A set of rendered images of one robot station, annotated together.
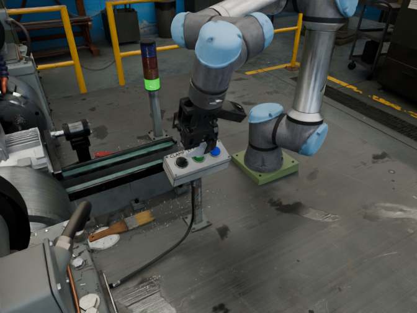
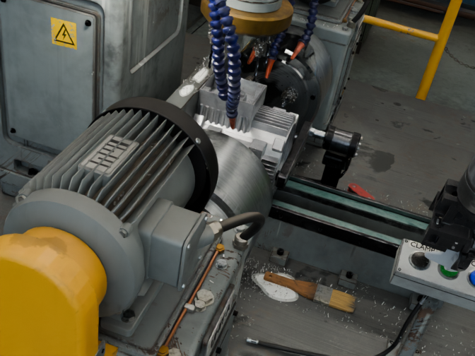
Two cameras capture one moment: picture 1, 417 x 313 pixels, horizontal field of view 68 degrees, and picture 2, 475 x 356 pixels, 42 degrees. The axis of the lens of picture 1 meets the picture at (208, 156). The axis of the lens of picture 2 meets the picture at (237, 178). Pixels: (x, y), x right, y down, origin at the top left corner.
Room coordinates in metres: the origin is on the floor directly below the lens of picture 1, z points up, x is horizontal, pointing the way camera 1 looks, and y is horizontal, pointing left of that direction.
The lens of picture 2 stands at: (-0.19, -0.22, 1.75)
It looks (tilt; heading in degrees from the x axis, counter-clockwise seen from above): 36 degrees down; 42
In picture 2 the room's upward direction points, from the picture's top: 10 degrees clockwise
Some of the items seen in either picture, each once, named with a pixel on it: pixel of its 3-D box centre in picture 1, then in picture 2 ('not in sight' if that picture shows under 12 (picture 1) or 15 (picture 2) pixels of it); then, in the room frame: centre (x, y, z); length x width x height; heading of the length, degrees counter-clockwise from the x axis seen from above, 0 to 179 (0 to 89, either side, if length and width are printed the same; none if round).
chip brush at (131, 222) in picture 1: (122, 226); (309, 289); (0.66, 0.27, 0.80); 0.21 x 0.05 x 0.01; 120
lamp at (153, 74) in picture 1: (151, 72); not in sight; (1.20, 0.23, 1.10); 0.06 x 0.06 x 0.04
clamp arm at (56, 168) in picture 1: (53, 153); (295, 152); (0.76, 0.46, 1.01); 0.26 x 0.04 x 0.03; 30
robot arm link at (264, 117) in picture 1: (267, 123); not in sight; (0.97, -0.21, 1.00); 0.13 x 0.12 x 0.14; 51
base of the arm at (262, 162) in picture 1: (264, 150); not in sight; (0.97, -0.21, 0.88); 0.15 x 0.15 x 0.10
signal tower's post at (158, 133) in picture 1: (153, 92); not in sight; (1.20, 0.23, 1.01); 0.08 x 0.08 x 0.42; 30
